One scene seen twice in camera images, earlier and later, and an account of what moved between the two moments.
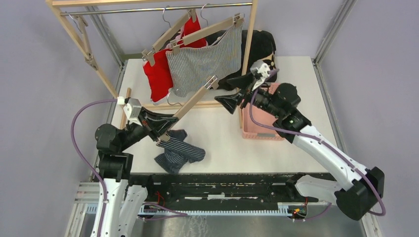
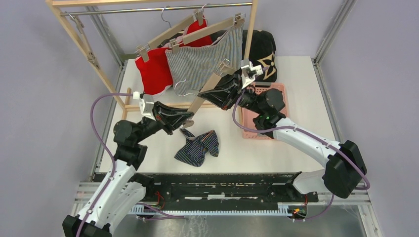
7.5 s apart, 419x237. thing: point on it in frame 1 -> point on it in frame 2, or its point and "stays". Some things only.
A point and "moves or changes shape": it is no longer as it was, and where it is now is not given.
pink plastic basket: [252, 131] stays
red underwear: [159, 76] moves or changes shape
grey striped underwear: [191, 67] stays
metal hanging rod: [88, 12] stays
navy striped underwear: [178, 152] -> [193, 152]
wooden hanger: [210, 82] -> [223, 70]
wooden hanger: [191, 14] moves or changes shape
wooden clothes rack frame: [56, 5] stays
